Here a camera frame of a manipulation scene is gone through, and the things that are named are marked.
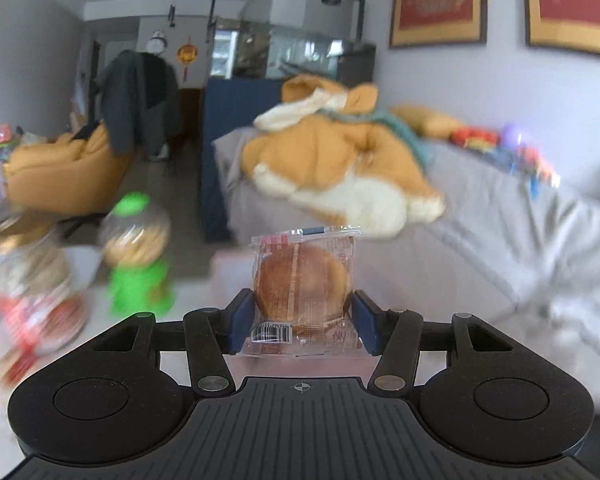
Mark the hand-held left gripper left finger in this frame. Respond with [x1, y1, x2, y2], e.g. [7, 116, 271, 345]
[92, 289, 257, 395]

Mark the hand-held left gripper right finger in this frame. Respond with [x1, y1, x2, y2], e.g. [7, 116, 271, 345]
[351, 290, 513, 395]

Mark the round cake clear packet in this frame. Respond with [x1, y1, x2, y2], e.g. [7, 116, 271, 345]
[248, 226, 365, 359]

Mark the pile of small snack packets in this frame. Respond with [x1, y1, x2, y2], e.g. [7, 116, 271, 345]
[0, 342, 38, 398]

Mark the green candy dispenser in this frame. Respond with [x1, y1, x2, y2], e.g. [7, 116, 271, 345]
[99, 192, 177, 317]

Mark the large corgi plush toy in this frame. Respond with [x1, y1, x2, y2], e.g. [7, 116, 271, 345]
[242, 74, 447, 239]

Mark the grey sofa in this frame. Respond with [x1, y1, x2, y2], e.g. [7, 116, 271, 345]
[212, 127, 600, 413]

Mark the teal cloth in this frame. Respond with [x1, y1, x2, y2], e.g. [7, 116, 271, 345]
[369, 109, 432, 167]

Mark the blue cabinet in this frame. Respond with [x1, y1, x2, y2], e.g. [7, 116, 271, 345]
[202, 77, 287, 244]

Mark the clear peanut jar red label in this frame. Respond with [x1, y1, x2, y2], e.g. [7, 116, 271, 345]
[0, 230, 89, 357]

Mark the yellow pillow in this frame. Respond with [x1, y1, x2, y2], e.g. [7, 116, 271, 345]
[391, 104, 465, 141]

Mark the heap of colourful toys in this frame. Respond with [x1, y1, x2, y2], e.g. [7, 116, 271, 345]
[449, 120, 562, 197]

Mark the orange chair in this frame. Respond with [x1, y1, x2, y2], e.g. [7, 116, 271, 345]
[4, 120, 132, 217]

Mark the dark grey jacket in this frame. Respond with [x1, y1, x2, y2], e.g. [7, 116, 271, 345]
[95, 49, 181, 159]

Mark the orange hanging ornament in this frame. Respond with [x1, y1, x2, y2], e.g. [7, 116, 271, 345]
[176, 35, 197, 84]

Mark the glass fish tank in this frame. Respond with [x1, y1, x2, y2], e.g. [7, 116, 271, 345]
[207, 0, 377, 87]

